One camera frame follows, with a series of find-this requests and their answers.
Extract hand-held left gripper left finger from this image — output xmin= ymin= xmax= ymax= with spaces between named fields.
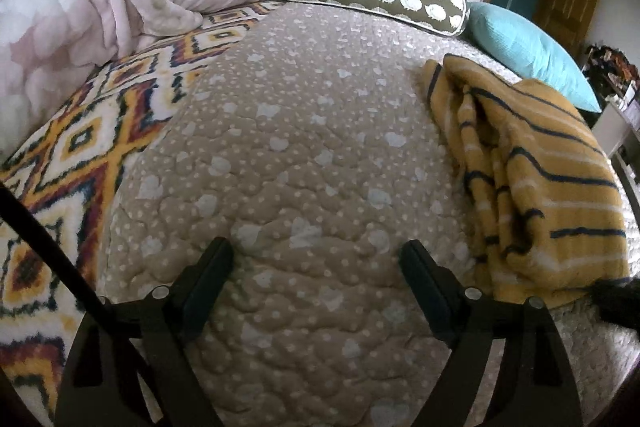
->
xmin=54 ymin=237 xmax=236 ymax=427

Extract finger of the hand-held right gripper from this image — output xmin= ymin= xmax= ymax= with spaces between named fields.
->
xmin=590 ymin=276 xmax=640 ymax=333

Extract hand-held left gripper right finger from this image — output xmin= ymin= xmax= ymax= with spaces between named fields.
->
xmin=399 ymin=240 xmax=584 ymax=427

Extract yellow striped knit blanket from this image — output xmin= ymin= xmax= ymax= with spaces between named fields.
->
xmin=419 ymin=53 xmax=632 ymax=308

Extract beige dotted quilt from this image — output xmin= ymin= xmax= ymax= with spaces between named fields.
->
xmin=95 ymin=2 xmax=640 ymax=427

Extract white cabinet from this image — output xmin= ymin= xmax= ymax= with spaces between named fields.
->
xmin=592 ymin=99 xmax=640 ymax=188

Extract geometric patterned blanket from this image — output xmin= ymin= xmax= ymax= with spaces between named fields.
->
xmin=0 ymin=0 xmax=286 ymax=427

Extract turquoise pillow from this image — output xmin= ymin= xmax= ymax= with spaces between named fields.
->
xmin=465 ymin=2 xmax=603 ymax=114

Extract wooden door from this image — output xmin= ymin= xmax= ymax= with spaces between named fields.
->
xmin=535 ymin=0 xmax=607 ymax=52

